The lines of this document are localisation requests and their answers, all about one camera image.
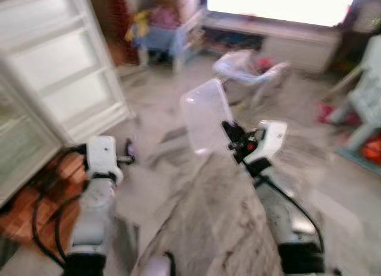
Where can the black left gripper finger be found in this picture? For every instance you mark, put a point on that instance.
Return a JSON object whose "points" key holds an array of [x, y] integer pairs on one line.
{"points": [[130, 152]]}

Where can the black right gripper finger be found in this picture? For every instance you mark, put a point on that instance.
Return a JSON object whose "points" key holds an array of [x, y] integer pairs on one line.
{"points": [[230, 131]]}

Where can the clear plastic container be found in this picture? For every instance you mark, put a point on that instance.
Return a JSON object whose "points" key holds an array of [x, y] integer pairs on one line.
{"points": [[205, 115]]}

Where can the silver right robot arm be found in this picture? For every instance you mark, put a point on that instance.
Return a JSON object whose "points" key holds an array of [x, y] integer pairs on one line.
{"points": [[286, 216]]}

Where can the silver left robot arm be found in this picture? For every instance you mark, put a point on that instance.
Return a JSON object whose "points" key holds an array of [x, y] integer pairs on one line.
{"points": [[95, 210]]}

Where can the white fridge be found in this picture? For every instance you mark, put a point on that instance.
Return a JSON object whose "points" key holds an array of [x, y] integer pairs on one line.
{"points": [[21, 133]]}

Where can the white fridge door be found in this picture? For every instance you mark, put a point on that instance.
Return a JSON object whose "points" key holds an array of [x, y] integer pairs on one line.
{"points": [[65, 68]]}

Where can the orange ball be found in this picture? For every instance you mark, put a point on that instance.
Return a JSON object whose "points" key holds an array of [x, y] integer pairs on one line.
{"points": [[372, 150]]}

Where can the baby bouncer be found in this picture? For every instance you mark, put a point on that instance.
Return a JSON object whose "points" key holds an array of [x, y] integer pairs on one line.
{"points": [[244, 71]]}

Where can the brown cardboard sheet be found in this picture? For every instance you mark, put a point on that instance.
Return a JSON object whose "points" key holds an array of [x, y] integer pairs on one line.
{"points": [[36, 210]]}

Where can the grey floor mat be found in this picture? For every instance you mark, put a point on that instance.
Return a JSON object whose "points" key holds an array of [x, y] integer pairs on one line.
{"points": [[360, 163]]}

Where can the pink cloth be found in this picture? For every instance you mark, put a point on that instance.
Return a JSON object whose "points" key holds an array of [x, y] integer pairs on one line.
{"points": [[328, 112]]}

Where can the pale blue plastic chair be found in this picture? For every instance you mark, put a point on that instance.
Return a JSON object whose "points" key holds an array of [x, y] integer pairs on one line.
{"points": [[366, 91]]}

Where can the white television cabinet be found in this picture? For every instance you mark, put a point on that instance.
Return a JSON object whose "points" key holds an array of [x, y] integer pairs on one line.
{"points": [[303, 50]]}

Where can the blue cloth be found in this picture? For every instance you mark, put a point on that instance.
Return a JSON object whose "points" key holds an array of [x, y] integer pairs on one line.
{"points": [[156, 39]]}

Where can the robot left leg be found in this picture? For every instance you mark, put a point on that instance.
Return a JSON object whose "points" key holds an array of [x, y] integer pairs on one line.
{"points": [[156, 267]]}

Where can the yellow cloth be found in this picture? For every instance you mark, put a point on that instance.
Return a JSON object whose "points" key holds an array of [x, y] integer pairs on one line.
{"points": [[138, 26]]}

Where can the pink bag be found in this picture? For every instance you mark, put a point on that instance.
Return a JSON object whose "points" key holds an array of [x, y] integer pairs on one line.
{"points": [[165, 17]]}

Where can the red brick pillar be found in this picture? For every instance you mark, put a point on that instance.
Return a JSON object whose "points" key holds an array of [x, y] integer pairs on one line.
{"points": [[122, 20]]}

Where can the bright television screen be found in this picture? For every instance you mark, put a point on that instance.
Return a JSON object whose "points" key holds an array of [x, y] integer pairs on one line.
{"points": [[280, 5]]}

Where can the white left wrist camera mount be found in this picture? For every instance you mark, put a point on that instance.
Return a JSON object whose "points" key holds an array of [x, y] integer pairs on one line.
{"points": [[102, 157]]}

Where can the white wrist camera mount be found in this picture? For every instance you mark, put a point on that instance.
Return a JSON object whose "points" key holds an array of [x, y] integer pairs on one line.
{"points": [[102, 157], [271, 139]]}

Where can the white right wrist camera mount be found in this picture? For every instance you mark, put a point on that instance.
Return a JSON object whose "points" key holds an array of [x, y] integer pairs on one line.
{"points": [[271, 139]]}

